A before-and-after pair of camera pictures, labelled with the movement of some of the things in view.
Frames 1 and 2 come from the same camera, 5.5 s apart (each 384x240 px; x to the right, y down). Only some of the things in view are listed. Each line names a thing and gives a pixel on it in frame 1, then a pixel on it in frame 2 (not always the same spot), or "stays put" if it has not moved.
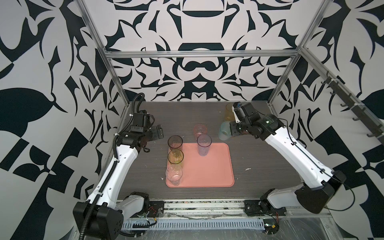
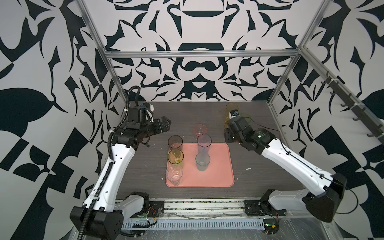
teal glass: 224,132 → 202,160
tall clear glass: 173,173 stays put
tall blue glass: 204,142 stays put
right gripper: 233,128 → 228,131
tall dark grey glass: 175,142 stays put
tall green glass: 175,156 stays put
